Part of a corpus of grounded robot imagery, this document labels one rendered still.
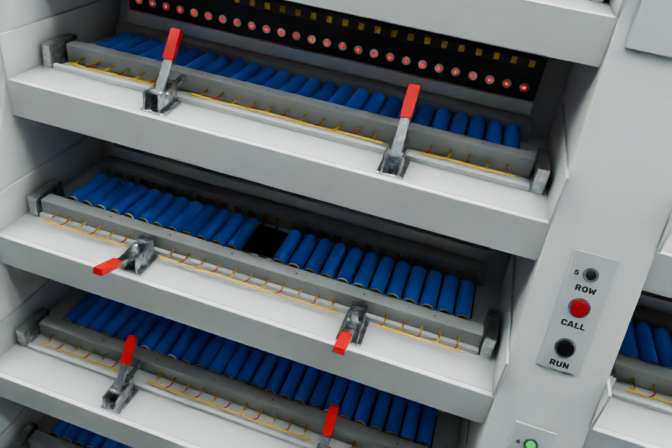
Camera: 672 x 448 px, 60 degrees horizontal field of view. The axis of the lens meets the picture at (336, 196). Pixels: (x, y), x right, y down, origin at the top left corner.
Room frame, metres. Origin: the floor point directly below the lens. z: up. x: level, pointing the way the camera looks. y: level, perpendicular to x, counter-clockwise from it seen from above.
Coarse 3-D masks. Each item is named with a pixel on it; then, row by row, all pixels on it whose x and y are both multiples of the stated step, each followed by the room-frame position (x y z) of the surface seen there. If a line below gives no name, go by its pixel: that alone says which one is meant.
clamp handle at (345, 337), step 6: (354, 318) 0.57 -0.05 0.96; (348, 324) 0.56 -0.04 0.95; (354, 324) 0.57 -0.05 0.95; (348, 330) 0.55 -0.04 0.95; (354, 330) 0.56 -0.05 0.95; (342, 336) 0.53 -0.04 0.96; (348, 336) 0.53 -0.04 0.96; (336, 342) 0.51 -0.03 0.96; (342, 342) 0.52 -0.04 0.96; (348, 342) 0.52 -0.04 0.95; (336, 348) 0.51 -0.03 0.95; (342, 348) 0.51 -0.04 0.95; (342, 354) 0.51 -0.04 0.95
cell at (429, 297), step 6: (432, 276) 0.67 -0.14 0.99; (438, 276) 0.67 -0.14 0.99; (426, 282) 0.66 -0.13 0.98; (432, 282) 0.66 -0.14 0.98; (438, 282) 0.66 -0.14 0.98; (426, 288) 0.65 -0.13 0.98; (432, 288) 0.65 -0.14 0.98; (438, 288) 0.65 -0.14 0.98; (426, 294) 0.64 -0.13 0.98; (432, 294) 0.64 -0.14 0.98; (426, 300) 0.63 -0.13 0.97; (432, 300) 0.63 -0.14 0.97; (432, 306) 0.62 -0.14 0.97
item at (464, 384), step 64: (0, 192) 0.65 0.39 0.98; (64, 192) 0.74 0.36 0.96; (256, 192) 0.76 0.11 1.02; (0, 256) 0.65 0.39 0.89; (64, 256) 0.63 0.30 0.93; (512, 256) 0.69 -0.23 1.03; (192, 320) 0.61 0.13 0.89; (256, 320) 0.58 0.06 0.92; (320, 320) 0.59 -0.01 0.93; (384, 384) 0.56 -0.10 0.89; (448, 384) 0.54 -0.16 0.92
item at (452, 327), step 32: (96, 224) 0.67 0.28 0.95; (128, 224) 0.67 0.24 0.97; (160, 256) 0.64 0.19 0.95; (192, 256) 0.65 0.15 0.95; (224, 256) 0.64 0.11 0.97; (256, 256) 0.65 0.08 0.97; (320, 288) 0.62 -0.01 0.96; (352, 288) 0.62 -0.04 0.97; (384, 320) 0.59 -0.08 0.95; (416, 320) 0.60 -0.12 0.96; (448, 320) 0.59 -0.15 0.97
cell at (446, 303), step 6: (450, 276) 0.67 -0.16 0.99; (444, 282) 0.67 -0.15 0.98; (450, 282) 0.66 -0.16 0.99; (456, 282) 0.67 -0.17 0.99; (444, 288) 0.65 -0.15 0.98; (450, 288) 0.65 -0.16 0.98; (456, 288) 0.66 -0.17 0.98; (444, 294) 0.64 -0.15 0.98; (450, 294) 0.64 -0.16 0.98; (444, 300) 0.63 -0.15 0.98; (450, 300) 0.63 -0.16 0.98; (438, 306) 0.63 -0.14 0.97; (444, 306) 0.62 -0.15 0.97; (450, 306) 0.62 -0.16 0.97; (450, 312) 0.62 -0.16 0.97
